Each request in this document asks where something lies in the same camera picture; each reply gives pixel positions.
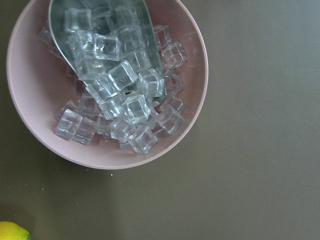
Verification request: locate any clear ice cubes pile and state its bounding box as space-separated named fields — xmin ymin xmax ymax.
xmin=39 ymin=0 xmax=186 ymax=154

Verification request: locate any metal ice scoop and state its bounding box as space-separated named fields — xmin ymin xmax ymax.
xmin=48 ymin=0 xmax=167 ymax=103

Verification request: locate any pink bowl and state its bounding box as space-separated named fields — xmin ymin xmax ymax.
xmin=6 ymin=0 xmax=209 ymax=170

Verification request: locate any yellow lemon near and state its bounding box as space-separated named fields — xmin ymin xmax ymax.
xmin=0 ymin=221 xmax=32 ymax=240

